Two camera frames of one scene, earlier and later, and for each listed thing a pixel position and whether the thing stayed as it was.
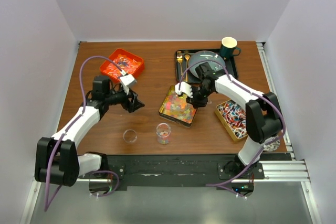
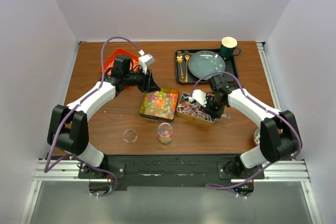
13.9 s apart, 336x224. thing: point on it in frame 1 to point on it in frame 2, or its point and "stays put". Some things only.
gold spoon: (187, 56) stays put
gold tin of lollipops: (233, 116) to (190, 110)
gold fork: (179, 58) stays put
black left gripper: (136, 104) to (151, 86)
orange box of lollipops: (130, 64) stays put
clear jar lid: (129, 136) stays put
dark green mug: (228, 45) stays put
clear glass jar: (163, 132) stays put
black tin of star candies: (176, 107) to (160, 105)
